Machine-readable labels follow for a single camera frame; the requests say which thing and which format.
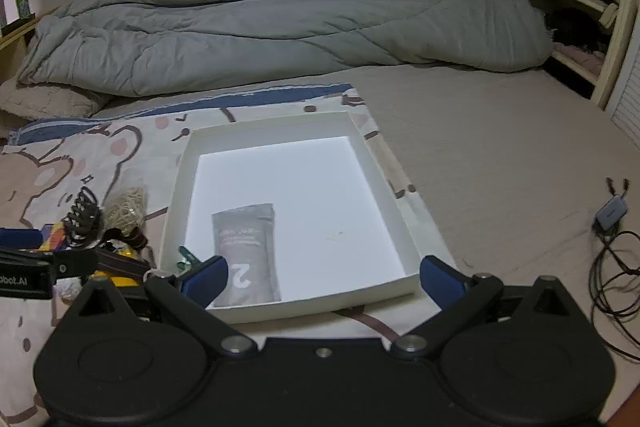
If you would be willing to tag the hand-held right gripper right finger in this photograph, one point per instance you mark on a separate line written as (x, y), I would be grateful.
(440, 279)

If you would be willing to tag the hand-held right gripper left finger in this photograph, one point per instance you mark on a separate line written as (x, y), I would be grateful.
(206, 279)

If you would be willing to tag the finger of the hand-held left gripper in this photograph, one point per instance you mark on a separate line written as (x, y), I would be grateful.
(75, 266)
(20, 239)

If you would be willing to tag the colourful patterned small box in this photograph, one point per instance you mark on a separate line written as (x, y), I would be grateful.
(52, 238)

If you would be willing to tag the white shallow cardboard box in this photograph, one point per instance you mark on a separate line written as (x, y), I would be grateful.
(320, 187)

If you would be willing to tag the green plastic clip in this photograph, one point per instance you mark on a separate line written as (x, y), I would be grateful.
(186, 257)

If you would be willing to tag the black hair claw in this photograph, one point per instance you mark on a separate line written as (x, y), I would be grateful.
(82, 217)

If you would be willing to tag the grey foil packet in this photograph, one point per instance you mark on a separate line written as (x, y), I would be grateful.
(247, 242)

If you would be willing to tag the bag of rubber bands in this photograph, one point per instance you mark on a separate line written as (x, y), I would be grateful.
(126, 209)

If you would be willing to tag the printed bear blanket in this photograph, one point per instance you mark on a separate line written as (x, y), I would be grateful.
(75, 157)

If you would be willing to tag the beige fleece pillow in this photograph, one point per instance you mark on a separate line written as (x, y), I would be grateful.
(45, 102)

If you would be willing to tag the grey usb hub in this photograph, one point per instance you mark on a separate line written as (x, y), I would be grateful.
(611, 213)

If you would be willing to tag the wooden bedside shelf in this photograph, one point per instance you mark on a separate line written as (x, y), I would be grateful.
(17, 42)

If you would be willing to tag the white louvered door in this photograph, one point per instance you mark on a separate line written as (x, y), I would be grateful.
(627, 107)

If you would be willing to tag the grey duvet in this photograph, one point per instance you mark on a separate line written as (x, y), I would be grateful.
(280, 27)

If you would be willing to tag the pink folded cloth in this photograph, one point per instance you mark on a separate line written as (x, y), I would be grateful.
(582, 57)

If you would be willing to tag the dark clothes pile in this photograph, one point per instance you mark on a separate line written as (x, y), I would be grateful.
(575, 27)

